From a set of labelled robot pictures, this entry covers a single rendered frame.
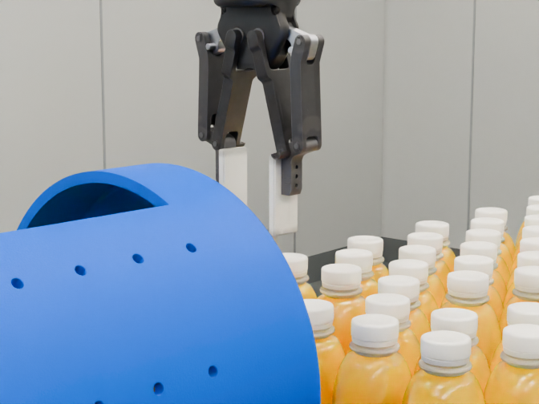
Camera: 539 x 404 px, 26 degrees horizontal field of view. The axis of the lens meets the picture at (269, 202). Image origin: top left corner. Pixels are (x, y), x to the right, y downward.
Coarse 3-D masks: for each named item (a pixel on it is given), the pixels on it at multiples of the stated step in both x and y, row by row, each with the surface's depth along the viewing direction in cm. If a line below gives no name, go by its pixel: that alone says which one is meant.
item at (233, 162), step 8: (224, 152) 104; (232, 152) 104; (240, 152) 105; (224, 160) 104; (232, 160) 104; (240, 160) 105; (224, 168) 104; (232, 168) 105; (240, 168) 105; (224, 176) 104; (232, 176) 105; (240, 176) 105; (224, 184) 104; (232, 184) 105; (240, 184) 106; (240, 192) 106
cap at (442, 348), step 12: (432, 336) 91; (444, 336) 91; (456, 336) 91; (468, 336) 91; (420, 348) 90; (432, 348) 89; (444, 348) 89; (456, 348) 89; (468, 348) 89; (432, 360) 89; (444, 360) 89; (456, 360) 89; (468, 360) 90
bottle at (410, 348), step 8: (408, 320) 103; (400, 328) 101; (400, 336) 101; (408, 336) 101; (400, 344) 100; (408, 344) 101; (416, 344) 101; (400, 352) 100; (408, 352) 100; (416, 352) 101; (408, 360) 100; (416, 360) 101
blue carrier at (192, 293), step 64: (64, 192) 84; (128, 192) 87; (192, 192) 78; (0, 256) 65; (64, 256) 67; (128, 256) 70; (192, 256) 72; (256, 256) 76; (0, 320) 62; (64, 320) 64; (128, 320) 67; (192, 320) 70; (256, 320) 73; (0, 384) 60; (64, 384) 62; (128, 384) 65; (192, 384) 68; (256, 384) 72; (320, 384) 76
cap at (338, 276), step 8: (336, 264) 115; (344, 264) 115; (328, 272) 112; (336, 272) 112; (344, 272) 112; (352, 272) 112; (360, 272) 113; (328, 280) 112; (336, 280) 112; (344, 280) 112; (352, 280) 112; (360, 280) 113; (328, 288) 112; (336, 288) 112; (344, 288) 112; (352, 288) 112
